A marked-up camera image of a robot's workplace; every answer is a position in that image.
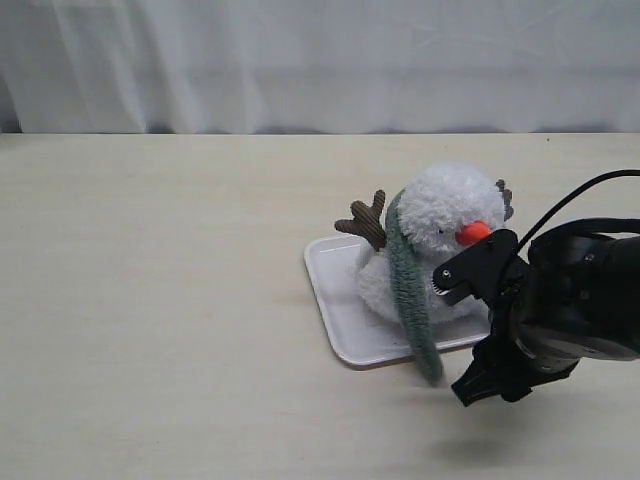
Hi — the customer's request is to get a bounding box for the white plush snowman toy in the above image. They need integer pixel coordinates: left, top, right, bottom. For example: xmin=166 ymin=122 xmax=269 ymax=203
xmin=334 ymin=163 xmax=514 ymax=324

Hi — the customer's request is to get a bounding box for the white plastic tray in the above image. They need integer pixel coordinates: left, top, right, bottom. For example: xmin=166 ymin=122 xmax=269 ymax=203
xmin=304 ymin=235 xmax=490 ymax=369

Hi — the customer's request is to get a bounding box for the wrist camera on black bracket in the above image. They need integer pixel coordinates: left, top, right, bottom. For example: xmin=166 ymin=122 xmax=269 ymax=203
xmin=431 ymin=229 xmax=529 ymax=308

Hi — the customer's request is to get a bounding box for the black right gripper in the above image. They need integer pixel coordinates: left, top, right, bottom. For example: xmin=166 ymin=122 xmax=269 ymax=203
xmin=451 ymin=279 xmax=584 ymax=407

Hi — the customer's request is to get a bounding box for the green fleece scarf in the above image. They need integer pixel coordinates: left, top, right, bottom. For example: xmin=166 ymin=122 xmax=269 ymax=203
xmin=385 ymin=189 xmax=444 ymax=387

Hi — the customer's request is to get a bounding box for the white backdrop curtain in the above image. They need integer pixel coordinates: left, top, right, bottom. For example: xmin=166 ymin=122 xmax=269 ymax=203
xmin=1 ymin=1 xmax=639 ymax=134

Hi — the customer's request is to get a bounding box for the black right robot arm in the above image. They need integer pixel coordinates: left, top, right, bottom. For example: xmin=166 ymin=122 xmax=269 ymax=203
xmin=432 ymin=218 xmax=639 ymax=406

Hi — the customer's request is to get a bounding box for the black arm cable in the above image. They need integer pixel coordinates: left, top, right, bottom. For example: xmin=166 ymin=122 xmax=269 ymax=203
xmin=514 ymin=169 xmax=640 ymax=251

